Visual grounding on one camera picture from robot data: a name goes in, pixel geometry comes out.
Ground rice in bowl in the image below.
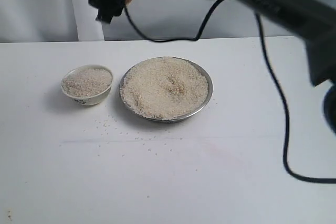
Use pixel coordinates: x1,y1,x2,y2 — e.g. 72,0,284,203
61,68,112,98

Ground white floral ceramic bowl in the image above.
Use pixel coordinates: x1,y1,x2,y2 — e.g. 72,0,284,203
60,65,113,106

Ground rice heap in tray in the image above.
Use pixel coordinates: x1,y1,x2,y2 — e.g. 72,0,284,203
120,56,209,120

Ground white backdrop curtain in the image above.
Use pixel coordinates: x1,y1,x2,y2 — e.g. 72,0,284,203
0,0,336,43

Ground black camera cable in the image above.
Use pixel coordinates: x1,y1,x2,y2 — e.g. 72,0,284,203
123,0,336,184

